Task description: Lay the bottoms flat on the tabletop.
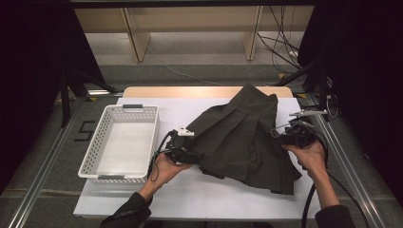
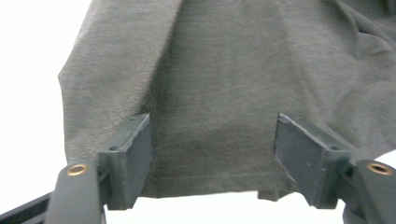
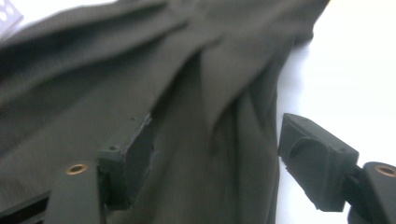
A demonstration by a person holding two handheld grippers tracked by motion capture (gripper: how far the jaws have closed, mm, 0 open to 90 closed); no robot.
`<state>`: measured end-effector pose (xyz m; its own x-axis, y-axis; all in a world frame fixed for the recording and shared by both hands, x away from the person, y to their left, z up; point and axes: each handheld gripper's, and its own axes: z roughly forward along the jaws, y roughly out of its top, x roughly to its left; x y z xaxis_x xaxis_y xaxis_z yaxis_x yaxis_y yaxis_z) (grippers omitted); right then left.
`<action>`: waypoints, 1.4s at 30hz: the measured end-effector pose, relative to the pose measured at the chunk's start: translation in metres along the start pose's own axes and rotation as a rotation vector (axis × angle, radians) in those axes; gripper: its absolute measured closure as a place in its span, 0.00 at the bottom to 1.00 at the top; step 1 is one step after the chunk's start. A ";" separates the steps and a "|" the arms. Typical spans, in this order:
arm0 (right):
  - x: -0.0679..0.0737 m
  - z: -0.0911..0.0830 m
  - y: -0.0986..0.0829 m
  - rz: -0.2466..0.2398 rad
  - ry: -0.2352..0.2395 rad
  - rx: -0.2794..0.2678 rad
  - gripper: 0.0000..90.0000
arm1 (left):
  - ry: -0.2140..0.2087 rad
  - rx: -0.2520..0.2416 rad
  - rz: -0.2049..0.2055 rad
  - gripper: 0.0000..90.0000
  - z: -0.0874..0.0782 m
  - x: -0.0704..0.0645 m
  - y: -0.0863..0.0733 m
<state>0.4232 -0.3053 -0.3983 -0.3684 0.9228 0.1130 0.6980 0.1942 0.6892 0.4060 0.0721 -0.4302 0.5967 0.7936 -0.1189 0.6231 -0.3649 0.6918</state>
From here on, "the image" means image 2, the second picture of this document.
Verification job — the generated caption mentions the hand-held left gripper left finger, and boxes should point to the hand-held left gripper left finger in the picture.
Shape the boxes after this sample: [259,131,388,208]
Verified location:
[97,113,154,211]

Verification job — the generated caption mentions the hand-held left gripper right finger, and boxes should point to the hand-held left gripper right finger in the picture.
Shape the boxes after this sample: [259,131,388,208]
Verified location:
[273,112,353,209]

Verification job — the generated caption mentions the dark grey garment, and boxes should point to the dark grey garment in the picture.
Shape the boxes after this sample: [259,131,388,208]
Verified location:
[58,0,396,224]

